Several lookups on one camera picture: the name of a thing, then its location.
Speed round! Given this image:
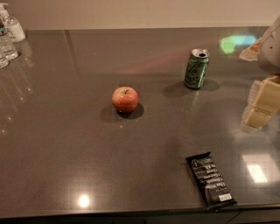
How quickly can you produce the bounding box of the white hand sanitizer bottle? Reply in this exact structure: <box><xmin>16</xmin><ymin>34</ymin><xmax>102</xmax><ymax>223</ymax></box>
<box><xmin>0</xmin><ymin>3</ymin><xmax>26</xmax><ymax>43</ymax></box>

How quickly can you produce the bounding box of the clear plastic water bottle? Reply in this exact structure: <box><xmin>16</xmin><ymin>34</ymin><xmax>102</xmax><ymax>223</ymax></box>
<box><xmin>0</xmin><ymin>19</ymin><xmax>18</xmax><ymax>60</ymax></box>

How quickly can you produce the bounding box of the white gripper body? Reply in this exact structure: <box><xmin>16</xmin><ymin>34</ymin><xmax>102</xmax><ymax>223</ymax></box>
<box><xmin>258</xmin><ymin>16</ymin><xmax>280</xmax><ymax>74</ymax></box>

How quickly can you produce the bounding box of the black rxbar chocolate wrapper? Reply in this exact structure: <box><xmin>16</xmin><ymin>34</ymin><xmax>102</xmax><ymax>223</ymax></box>
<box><xmin>185</xmin><ymin>152</ymin><xmax>237</xmax><ymax>210</ymax></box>

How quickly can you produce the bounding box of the green soda can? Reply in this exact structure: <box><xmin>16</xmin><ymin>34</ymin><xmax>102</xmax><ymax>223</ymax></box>
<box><xmin>184</xmin><ymin>49</ymin><xmax>210</xmax><ymax>89</ymax></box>

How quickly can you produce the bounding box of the red apple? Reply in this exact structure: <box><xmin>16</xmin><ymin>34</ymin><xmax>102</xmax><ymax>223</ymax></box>
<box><xmin>112</xmin><ymin>87</ymin><xmax>139</xmax><ymax>113</ymax></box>

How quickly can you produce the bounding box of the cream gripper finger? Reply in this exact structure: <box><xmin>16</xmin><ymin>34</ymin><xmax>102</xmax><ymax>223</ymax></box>
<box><xmin>239</xmin><ymin>38</ymin><xmax>262</xmax><ymax>61</ymax></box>
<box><xmin>241</xmin><ymin>76</ymin><xmax>280</xmax><ymax>133</ymax></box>

